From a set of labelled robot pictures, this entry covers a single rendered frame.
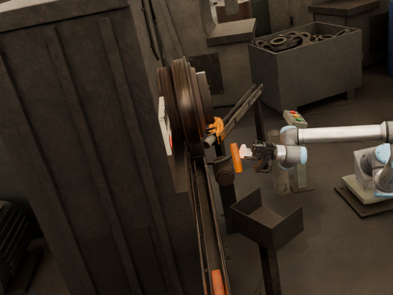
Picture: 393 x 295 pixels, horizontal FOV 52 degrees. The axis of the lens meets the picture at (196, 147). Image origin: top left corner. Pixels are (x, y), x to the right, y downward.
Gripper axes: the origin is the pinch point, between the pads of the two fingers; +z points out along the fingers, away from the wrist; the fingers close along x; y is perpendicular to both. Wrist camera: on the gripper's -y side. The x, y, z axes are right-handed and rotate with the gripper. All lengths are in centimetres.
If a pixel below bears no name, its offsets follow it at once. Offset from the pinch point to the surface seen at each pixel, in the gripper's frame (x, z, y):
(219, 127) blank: -70, -1, -15
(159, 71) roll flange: -13, 42, 37
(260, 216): 23.9, -11.8, -21.4
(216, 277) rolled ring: 74, 16, -15
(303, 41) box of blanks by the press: -250, -108, 18
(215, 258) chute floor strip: 46, 12, -29
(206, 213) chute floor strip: 16.7, 14.1, -26.2
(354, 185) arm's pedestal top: -56, -101, -46
